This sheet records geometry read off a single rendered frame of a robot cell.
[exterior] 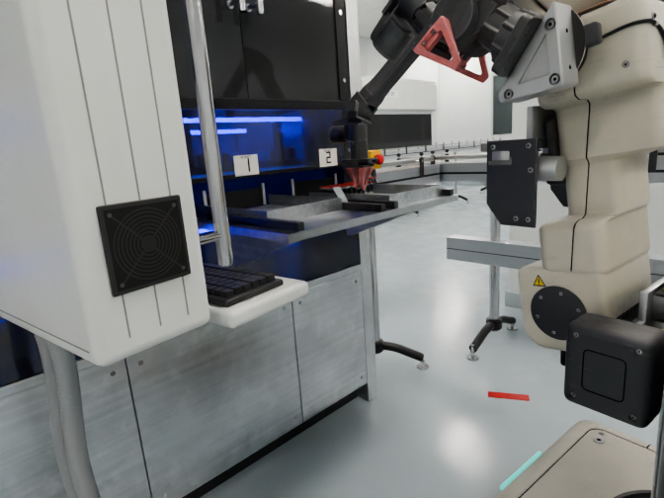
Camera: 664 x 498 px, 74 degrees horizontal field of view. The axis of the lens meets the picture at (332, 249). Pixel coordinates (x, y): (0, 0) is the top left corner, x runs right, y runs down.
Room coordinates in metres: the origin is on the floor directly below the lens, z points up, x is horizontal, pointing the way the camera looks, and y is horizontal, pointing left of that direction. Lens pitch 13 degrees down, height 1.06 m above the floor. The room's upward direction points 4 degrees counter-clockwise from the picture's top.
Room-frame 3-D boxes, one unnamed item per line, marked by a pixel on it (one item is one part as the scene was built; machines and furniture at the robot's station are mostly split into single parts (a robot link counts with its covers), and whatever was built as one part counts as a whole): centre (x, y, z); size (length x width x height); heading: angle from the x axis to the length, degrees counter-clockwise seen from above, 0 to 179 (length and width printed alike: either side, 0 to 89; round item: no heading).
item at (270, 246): (1.17, 0.18, 0.79); 0.34 x 0.03 x 0.13; 44
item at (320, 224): (1.35, 0.00, 0.87); 0.70 x 0.48 x 0.02; 134
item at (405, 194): (1.44, -0.15, 0.90); 0.34 x 0.26 x 0.04; 43
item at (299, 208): (1.28, 0.17, 0.90); 0.34 x 0.26 x 0.04; 44
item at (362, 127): (1.44, -0.10, 1.09); 0.07 x 0.06 x 0.07; 49
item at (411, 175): (2.08, -0.28, 0.92); 0.69 x 0.15 x 0.16; 134
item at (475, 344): (2.13, -0.81, 0.07); 0.50 x 0.08 x 0.14; 134
